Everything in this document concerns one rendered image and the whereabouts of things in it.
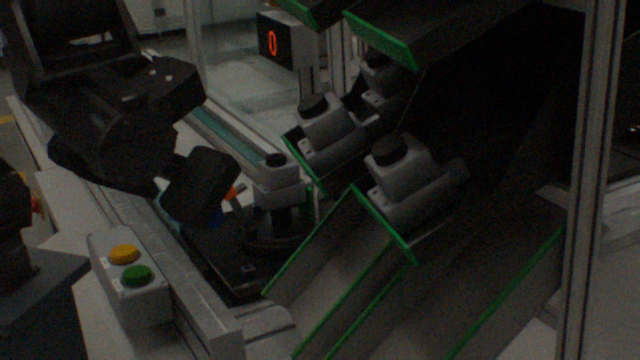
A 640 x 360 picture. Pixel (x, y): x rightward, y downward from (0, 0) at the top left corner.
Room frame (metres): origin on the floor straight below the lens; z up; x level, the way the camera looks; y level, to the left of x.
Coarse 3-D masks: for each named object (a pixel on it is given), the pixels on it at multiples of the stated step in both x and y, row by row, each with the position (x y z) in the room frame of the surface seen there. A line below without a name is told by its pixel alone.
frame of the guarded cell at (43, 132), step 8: (352, 80) 1.98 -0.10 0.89; (320, 88) 1.94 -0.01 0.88; (328, 88) 1.95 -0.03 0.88; (16, 96) 2.07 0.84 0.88; (24, 112) 1.94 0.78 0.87; (32, 112) 1.87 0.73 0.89; (32, 120) 1.81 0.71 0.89; (40, 120) 1.63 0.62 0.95; (40, 128) 1.75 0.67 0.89; (48, 128) 1.64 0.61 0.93; (40, 136) 1.70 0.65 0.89; (48, 136) 1.63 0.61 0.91
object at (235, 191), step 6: (240, 186) 0.97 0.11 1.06; (246, 186) 0.96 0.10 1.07; (234, 192) 0.95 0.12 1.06; (240, 192) 0.96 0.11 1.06; (228, 198) 0.95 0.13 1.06; (234, 198) 0.95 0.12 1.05; (234, 204) 0.95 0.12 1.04; (240, 204) 0.96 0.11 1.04; (234, 210) 0.96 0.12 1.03; (240, 210) 0.96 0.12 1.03; (240, 216) 0.96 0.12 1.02; (246, 216) 0.96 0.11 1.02; (240, 222) 0.96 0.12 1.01; (246, 222) 0.96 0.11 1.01; (246, 228) 0.96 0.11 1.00
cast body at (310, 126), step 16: (320, 96) 0.71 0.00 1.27; (336, 96) 0.71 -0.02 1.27; (304, 112) 0.69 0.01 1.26; (320, 112) 0.69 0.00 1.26; (336, 112) 0.69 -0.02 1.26; (304, 128) 0.68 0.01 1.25; (320, 128) 0.69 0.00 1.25; (336, 128) 0.69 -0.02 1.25; (352, 128) 0.69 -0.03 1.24; (368, 128) 0.71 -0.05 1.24; (384, 128) 0.72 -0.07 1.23; (304, 144) 0.71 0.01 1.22; (320, 144) 0.69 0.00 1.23; (336, 144) 0.69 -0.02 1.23; (352, 144) 0.69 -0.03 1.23; (368, 144) 0.70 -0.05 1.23; (320, 160) 0.69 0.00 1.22; (336, 160) 0.69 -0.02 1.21; (320, 176) 0.69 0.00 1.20
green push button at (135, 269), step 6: (138, 264) 0.93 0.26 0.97; (126, 270) 0.91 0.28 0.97; (132, 270) 0.91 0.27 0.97; (138, 270) 0.91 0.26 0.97; (144, 270) 0.91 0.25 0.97; (150, 270) 0.91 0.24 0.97; (126, 276) 0.90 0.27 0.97; (132, 276) 0.90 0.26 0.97; (138, 276) 0.90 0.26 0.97; (144, 276) 0.90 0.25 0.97; (150, 276) 0.90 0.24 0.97; (126, 282) 0.89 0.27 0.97; (132, 282) 0.89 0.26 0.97; (138, 282) 0.89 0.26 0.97; (144, 282) 0.89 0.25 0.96
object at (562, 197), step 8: (536, 0) 0.59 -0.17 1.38; (544, 0) 0.59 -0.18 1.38; (552, 0) 0.58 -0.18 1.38; (560, 0) 0.57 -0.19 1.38; (568, 0) 0.56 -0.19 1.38; (576, 0) 0.56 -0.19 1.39; (584, 0) 0.55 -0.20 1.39; (568, 8) 0.56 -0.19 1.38; (576, 8) 0.56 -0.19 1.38; (584, 8) 0.55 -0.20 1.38; (552, 184) 0.57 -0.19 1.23; (560, 184) 0.57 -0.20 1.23; (536, 192) 0.58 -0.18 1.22; (544, 192) 0.57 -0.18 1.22; (552, 192) 0.57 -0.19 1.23; (560, 192) 0.56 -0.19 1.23; (568, 192) 0.55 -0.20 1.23; (552, 200) 0.56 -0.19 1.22; (560, 200) 0.56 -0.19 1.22; (568, 200) 0.55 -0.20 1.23; (568, 208) 0.55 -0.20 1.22
